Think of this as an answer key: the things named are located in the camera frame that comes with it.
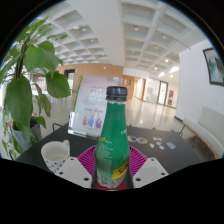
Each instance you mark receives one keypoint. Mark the framed landscape painting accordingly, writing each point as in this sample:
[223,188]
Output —
[215,66]

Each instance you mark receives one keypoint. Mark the long white bench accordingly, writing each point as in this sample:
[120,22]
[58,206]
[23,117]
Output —
[206,130]

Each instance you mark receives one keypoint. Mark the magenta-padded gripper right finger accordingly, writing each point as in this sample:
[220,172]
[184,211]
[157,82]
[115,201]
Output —
[150,170]

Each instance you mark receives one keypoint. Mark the green potted plant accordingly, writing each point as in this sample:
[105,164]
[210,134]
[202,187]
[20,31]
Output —
[18,96]

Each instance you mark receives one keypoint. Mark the small blue card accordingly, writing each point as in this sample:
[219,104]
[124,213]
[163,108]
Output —
[170,145]

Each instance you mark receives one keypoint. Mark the green plastic drink bottle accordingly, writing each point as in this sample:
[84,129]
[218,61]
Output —
[112,133]

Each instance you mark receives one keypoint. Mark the round ceiling lights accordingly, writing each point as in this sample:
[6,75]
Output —
[135,28]

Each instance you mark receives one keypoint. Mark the round colourful sticker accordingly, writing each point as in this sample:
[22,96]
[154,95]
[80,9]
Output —
[142,140]
[132,138]

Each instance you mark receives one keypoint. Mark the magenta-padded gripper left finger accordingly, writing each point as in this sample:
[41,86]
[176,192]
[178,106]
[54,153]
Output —
[75,170]

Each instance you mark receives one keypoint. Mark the flat round red coaster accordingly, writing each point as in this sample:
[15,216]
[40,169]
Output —
[113,187]

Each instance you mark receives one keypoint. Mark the white mug with grey dots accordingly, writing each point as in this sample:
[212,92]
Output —
[55,155]

